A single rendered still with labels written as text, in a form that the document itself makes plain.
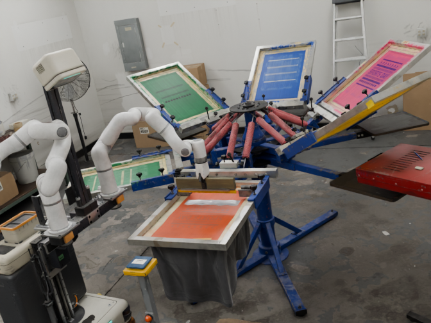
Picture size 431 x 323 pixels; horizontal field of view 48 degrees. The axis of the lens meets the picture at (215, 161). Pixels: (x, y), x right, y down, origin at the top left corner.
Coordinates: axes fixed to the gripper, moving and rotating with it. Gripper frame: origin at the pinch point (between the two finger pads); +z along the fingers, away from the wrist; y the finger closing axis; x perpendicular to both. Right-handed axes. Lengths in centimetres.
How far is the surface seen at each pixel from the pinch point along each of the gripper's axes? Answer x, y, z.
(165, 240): -5.2, 48.6, 10.7
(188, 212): -9.4, 10.0, 14.1
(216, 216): 10.3, 13.8, 13.9
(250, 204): 28.9, 5.1, 10.3
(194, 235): 6.1, 36.2, 14.0
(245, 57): -113, -423, -5
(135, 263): -13, 68, 13
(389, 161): 103, -30, -2
